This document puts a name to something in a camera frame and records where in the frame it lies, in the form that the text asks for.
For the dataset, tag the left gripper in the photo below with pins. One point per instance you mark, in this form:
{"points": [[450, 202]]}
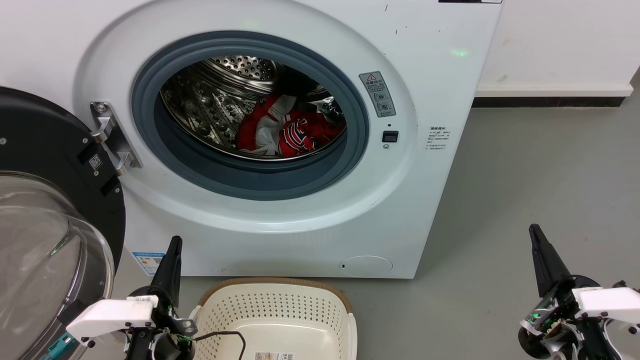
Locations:
{"points": [[112, 317]]}

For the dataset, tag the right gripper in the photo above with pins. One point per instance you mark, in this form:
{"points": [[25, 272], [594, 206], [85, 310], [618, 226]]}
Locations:
{"points": [[610, 302]]}

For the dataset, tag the red and white garment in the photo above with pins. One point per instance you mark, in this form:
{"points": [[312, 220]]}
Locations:
{"points": [[300, 135]]}

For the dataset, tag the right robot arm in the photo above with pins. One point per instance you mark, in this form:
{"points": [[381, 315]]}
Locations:
{"points": [[595, 345]]}

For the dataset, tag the cream perforated laundry basket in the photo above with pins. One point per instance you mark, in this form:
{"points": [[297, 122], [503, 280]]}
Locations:
{"points": [[280, 310]]}

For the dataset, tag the stainless steel washing machine drum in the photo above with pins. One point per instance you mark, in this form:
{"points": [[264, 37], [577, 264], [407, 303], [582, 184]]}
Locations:
{"points": [[200, 105]]}

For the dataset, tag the black washing machine door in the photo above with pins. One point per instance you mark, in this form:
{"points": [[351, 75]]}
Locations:
{"points": [[45, 135]]}

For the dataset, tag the blue energy label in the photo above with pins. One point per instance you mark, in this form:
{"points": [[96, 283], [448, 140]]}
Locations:
{"points": [[147, 263]]}

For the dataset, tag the grey rubber door gasket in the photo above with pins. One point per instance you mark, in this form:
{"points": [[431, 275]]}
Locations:
{"points": [[250, 180]]}

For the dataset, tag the white front-load washing machine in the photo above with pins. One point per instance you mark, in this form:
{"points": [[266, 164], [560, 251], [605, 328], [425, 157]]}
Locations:
{"points": [[440, 200]]}

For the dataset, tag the QR code sticker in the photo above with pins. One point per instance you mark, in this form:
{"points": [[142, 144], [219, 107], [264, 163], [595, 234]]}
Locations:
{"points": [[96, 162]]}

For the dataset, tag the metal door hinge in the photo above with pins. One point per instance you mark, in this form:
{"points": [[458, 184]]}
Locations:
{"points": [[117, 145]]}

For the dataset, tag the barcode label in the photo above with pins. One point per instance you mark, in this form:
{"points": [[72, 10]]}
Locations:
{"points": [[275, 356]]}

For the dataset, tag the small text sticker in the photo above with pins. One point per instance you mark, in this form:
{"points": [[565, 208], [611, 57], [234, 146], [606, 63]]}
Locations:
{"points": [[437, 139]]}

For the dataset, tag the round filter cover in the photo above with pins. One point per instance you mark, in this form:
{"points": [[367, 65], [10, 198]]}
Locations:
{"points": [[366, 266]]}

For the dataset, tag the black door latch socket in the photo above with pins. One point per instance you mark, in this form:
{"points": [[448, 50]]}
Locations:
{"points": [[390, 136]]}

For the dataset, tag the grey warning sticker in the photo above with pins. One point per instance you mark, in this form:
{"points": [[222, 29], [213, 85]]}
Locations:
{"points": [[377, 95]]}

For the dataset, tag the black wall baseboard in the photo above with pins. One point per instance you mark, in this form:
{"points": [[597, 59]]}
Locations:
{"points": [[545, 102]]}

